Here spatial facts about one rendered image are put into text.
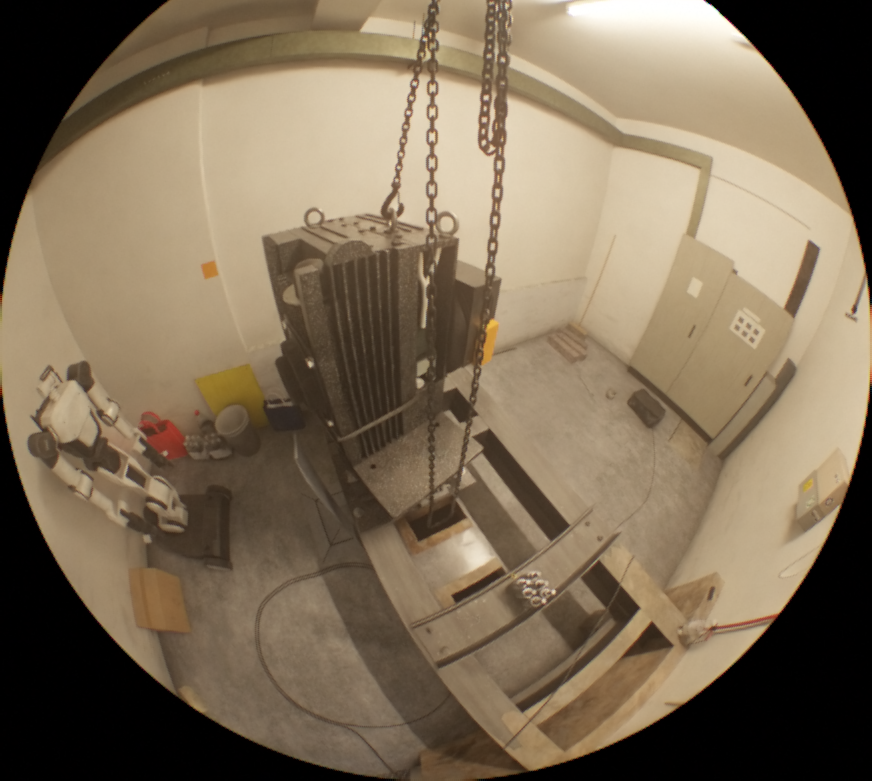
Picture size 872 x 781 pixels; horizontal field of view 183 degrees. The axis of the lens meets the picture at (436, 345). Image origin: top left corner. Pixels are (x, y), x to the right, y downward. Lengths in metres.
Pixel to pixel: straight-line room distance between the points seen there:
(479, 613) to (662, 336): 2.93
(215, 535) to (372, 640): 1.11
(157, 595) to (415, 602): 1.67
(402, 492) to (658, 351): 2.94
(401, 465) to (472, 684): 0.92
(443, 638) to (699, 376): 3.03
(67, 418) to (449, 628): 1.67
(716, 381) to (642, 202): 2.05
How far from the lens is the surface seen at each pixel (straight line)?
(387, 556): 1.15
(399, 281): 0.66
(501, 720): 1.30
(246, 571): 2.10
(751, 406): 3.33
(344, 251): 0.56
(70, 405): 1.53
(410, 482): 0.98
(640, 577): 1.49
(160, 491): 1.80
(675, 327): 3.19
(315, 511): 1.97
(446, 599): 1.80
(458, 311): 0.86
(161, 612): 2.22
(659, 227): 3.40
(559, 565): 1.26
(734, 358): 3.16
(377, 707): 1.97
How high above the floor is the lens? 1.79
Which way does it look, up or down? 37 degrees down
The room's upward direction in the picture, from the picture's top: 4 degrees clockwise
